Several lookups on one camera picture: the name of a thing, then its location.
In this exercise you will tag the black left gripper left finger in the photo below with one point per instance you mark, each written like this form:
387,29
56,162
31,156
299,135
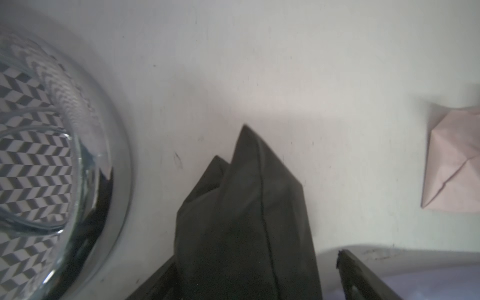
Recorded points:
164,284

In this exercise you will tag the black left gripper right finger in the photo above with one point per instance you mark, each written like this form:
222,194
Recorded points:
359,282

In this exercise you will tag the black umbrella sleeve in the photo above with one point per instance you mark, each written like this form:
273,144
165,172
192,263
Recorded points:
243,232

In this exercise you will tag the purple umbrella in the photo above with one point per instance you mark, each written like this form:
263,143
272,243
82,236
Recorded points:
446,283

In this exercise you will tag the pink umbrella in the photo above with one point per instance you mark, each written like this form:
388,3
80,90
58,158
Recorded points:
452,178

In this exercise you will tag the chrome wire stand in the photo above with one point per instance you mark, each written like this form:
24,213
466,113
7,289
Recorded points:
66,172

